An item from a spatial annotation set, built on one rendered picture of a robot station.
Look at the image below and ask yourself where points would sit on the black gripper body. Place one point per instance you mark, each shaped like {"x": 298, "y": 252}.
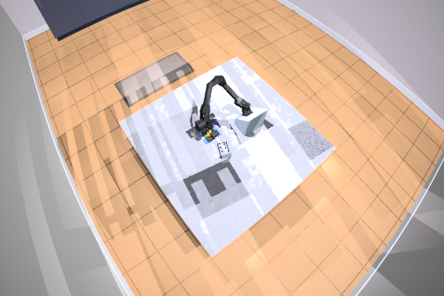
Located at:
{"x": 214, "y": 133}

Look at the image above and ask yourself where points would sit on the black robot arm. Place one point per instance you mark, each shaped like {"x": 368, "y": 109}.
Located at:
{"x": 207, "y": 119}

